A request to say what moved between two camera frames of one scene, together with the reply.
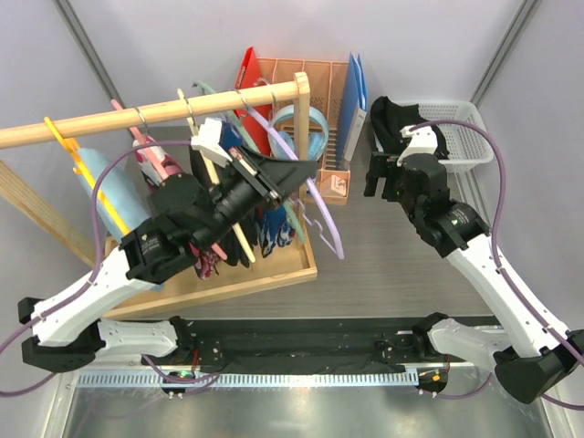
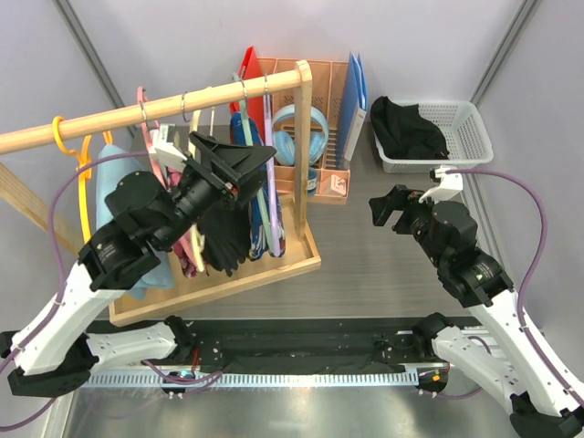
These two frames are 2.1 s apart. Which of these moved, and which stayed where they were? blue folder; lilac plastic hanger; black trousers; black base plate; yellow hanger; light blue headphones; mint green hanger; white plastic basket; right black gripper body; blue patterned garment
Moved: mint green hanger; blue patterned garment; yellow hanger; right black gripper body; lilac plastic hanger
Stayed: light blue headphones; blue folder; black trousers; white plastic basket; black base plate
